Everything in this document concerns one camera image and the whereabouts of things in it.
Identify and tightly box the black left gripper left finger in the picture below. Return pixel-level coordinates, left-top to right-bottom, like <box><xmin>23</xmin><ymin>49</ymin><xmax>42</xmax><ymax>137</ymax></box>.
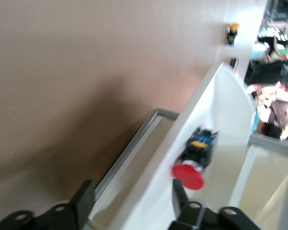
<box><xmin>0</xmin><ymin>179</ymin><xmax>96</xmax><ymax>230</ymax></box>

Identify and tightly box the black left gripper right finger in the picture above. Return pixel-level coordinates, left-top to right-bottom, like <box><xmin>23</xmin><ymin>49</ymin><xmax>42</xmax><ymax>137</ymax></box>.
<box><xmin>168</xmin><ymin>179</ymin><xmax>262</xmax><ymax>230</ymax></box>

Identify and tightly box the red mushroom push button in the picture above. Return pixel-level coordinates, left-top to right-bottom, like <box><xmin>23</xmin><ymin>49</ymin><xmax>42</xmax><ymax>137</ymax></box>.
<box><xmin>171</xmin><ymin>126</ymin><xmax>220</xmax><ymax>191</ymax></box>

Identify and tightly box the yellow mushroom push button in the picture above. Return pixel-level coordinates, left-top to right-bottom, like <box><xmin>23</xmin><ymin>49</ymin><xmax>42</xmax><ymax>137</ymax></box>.
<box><xmin>225</xmin><ymin>23</ymin><xmax>240</xmax><ymax>46</ymax></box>

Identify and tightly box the small black contact block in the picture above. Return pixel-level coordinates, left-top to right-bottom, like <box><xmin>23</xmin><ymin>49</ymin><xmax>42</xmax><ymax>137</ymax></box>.
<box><xmin>230</xmin><ymin>57</ymin><xmax>240</xmax><ymax>72</ymax></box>

